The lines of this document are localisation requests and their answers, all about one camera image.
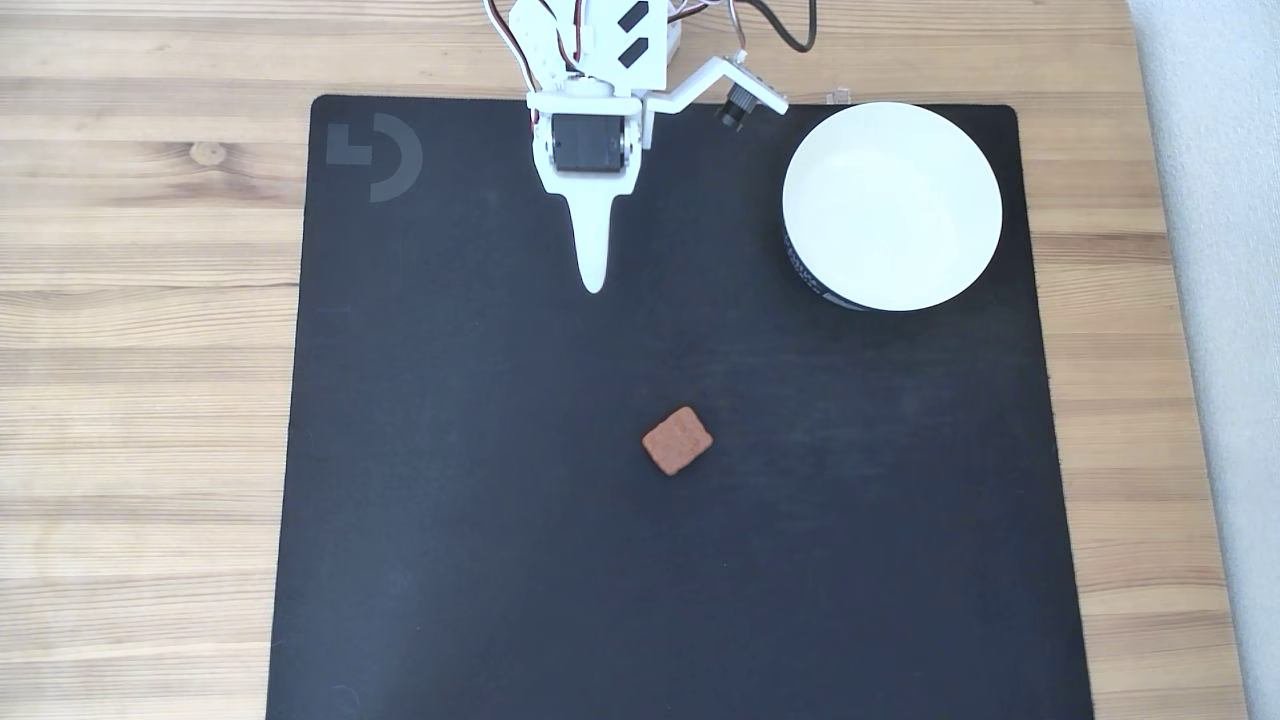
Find red white black servo wire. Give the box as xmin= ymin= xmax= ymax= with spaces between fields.
xmin=484 ymin=0 xmax=546 ymax=98

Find white round plate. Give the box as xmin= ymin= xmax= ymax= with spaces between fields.
xmin=782 ymin=101 xmax=1004 ymax=312

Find brown square toy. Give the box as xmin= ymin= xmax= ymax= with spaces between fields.
xmin=641 ymin=405 xmax=715 ymax=477

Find black mouse mat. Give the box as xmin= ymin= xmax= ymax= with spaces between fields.
xmin=265 ymin=94 xmax=1096 ymax=720

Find gripper camera on white mount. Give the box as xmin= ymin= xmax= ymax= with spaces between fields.
xmin=645 ymin=54 xmax=791 ymax=132

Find black camera cable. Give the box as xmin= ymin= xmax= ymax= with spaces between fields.
xmin=745 ymin=0 xmax=818 ymax=54

